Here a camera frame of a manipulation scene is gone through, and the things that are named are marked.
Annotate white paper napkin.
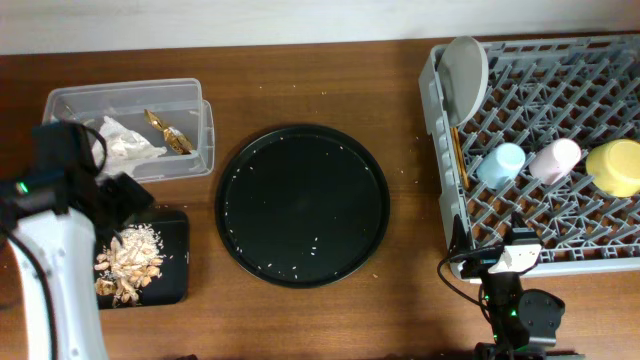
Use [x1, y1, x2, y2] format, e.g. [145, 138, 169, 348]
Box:
[92, 116, 167, 177]

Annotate round black serving tray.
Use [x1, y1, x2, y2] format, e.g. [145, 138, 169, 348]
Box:
[215, 125, 391, 289]

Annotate grey dishwasher rack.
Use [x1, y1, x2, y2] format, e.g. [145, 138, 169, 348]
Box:
[418, 35, 639, 277]

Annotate food scraps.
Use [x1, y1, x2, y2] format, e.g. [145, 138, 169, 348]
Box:
[94, 223, 166, 308]

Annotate pink cup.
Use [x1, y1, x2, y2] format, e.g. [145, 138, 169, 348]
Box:
[529, 138, 582, 185]

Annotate clear plastic waste bin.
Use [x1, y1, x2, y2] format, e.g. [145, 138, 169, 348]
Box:
[43, 78, 215, 183]

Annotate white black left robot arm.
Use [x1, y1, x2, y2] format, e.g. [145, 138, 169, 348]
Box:
[1, 121, 154, 359]

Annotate gold candy wrapper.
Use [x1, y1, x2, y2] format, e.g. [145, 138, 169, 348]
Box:
[144, 109, 194, 155]

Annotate light blue cup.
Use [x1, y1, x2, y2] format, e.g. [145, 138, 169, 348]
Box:
[476, 143, 526, 189]

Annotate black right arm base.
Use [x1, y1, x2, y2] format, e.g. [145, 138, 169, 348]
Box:
[472, 289, 586, 360]

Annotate grey plate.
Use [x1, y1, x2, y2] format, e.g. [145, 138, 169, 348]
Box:
[437, 36, 489, 127]

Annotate yellow bowl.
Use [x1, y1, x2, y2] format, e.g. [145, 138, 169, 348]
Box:
[586, 139, 639, 198]

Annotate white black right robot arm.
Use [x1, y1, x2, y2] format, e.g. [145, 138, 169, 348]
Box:
[436, 213, 542, 359]

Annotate black rectangular tray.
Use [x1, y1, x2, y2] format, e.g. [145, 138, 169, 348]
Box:
[93, 210, 189, 310]

